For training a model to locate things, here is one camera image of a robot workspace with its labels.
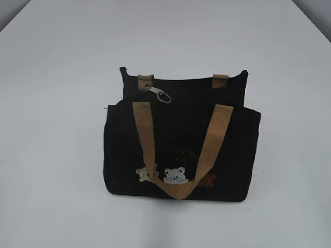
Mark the black canvas bag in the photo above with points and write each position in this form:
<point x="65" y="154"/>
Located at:
<point x="201" y="146"/>

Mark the silver keyring clasp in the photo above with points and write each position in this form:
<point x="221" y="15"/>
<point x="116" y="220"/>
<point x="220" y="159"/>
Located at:
<point x="161" y="95"/>

